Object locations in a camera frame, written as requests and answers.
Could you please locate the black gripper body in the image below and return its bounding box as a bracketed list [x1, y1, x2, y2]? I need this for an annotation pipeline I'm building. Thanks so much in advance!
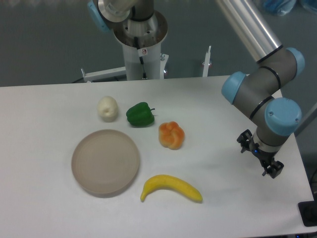
[248, 135, 278, 167]

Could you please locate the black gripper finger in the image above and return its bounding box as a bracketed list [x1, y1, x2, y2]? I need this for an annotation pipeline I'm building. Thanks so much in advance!
[237, 129, 252, 153]
[262, 160, 284, 179]

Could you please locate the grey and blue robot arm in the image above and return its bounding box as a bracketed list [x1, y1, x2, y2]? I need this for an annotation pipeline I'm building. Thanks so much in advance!
[87, 0, 305, 178]

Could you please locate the yellow banana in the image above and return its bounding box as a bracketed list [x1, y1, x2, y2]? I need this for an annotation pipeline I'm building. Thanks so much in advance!
[140, 175, 203, 203]

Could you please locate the black device at table edge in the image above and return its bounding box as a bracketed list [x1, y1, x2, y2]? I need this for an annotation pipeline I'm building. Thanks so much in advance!
[298, 201, 317, 227]

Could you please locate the orange knotted bread roll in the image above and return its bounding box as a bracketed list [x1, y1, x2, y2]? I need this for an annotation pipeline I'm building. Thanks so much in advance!
[158, 121, 185, 150]

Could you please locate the green bell pepper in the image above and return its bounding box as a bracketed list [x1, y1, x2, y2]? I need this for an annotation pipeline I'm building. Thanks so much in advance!
[126, 102, 155, 127]

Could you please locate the blue plastic bag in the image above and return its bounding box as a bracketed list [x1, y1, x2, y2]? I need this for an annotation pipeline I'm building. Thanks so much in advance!
[261, 0, 297, 16]

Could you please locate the white garlic bulb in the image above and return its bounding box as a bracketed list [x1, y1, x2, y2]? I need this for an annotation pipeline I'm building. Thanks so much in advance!
[97, 96, 118, 122]

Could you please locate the beige round plate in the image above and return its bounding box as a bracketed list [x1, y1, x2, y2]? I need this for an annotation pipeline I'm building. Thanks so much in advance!
[71, 129, 140, 198]

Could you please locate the white upright post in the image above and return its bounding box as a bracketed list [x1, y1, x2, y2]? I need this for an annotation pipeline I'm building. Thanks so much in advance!
[202, 46, 212, 77]

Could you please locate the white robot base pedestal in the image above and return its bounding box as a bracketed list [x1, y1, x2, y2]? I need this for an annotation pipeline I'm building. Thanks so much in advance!
[114, 11, 168, 81]

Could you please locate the black cable on pedestal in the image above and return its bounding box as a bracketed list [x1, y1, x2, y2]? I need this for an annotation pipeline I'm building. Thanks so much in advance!
[133, 36, 147, 79]

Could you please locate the white metal frame bracket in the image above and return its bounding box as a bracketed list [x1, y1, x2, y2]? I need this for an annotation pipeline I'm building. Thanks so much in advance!
[81, 66, 126, 82]

